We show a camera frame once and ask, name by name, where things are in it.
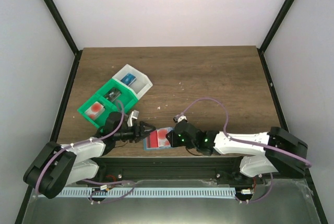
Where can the blue leather card holder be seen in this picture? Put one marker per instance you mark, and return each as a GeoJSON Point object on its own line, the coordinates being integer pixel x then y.
{"type": "Point", "coordinates": [144, 141]}

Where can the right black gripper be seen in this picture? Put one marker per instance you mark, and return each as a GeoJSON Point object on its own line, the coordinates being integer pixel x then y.
{"type": "Point", "coordinates": [174, 137]}

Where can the red white card stack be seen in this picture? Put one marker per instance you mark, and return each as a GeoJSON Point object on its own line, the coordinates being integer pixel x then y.
{"type": "Point", "coordinates": [95, 110]}

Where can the blue VIP card stack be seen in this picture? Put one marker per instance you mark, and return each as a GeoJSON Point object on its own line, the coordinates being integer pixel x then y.
{"type": "Point", "coordinates": [128, 79]}

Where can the black card stack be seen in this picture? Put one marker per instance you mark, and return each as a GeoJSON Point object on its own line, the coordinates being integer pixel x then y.
{"type": "Point", "coordinates": [112, 94]}

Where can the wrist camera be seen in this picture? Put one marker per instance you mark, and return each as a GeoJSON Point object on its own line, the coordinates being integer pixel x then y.
{"type": "Point", "coordinates": [132, 118]}
{"type": "Point", "coordinates": [179, 118]}

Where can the right black frame post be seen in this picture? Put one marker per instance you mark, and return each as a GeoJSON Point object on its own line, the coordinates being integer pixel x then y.
{"type": "Point", "coordinates": [287, 4]}

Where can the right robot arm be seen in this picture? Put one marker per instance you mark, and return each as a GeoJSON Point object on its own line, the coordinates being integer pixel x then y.
{"type": "Point", "coordinates": [267, 152]}

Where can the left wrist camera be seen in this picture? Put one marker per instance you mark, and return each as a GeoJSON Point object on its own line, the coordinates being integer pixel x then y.
{"type": "Point", "coordinates": [132, 118]}

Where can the black frame post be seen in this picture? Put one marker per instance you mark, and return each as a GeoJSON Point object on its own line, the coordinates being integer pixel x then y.
{"type": "Point", "coordinates": [287, 4]}
{"type": "Point", "coordinates": [61, 25]}

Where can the green plastic bin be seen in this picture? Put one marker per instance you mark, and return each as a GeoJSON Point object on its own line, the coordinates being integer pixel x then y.
{"type": "Point", "coordinates": [101, 120]}
{"type": "Point", "coordinates": [127, 97]}

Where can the left black frame post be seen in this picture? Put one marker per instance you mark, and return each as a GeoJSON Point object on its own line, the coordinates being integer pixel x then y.
{"type": "Point", "coordinates": [61, 25]}

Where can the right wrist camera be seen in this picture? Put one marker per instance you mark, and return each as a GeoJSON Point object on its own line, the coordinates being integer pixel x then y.
{"type": "Point", "coordinates": [179, 118]}

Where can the green plastic bin front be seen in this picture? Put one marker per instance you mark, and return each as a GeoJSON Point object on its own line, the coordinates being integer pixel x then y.
{"type": "Point", "coordinates": [101, 120]}

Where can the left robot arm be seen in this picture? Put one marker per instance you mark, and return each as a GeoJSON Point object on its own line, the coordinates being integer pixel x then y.
{"type": "Point", "coordinates": [75, 156]}

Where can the white red circle card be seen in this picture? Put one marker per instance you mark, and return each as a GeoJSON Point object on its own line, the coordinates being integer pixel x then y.
{"type": "Point", "coordinates": [161, 137]}

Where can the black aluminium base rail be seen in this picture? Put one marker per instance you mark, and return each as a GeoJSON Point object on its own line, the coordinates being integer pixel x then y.
{"type": "Point", "coordinates": [225, 170]}

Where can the light blue cable duct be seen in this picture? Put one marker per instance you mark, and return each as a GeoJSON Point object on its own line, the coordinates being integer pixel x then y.
{"type": "Point", "coordinates": [151, 192]}

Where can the white plastic bin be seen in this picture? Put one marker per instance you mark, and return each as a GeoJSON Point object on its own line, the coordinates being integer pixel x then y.
{"type": "Point", "coordinates": [142, 84]}

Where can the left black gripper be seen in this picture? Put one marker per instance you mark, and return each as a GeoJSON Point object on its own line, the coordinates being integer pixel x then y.
{"type": "Point", "coordinates": [139, 130]}

